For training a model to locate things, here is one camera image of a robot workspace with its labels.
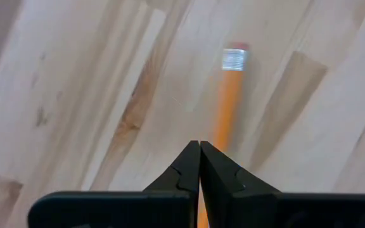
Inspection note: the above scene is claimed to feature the orange pencil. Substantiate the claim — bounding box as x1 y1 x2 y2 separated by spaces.
197 42 250 228

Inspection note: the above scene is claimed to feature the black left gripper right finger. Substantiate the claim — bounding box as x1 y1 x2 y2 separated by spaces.
200 141 281 228

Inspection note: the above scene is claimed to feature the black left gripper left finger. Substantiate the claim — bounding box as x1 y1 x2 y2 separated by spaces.
143 140 200 228

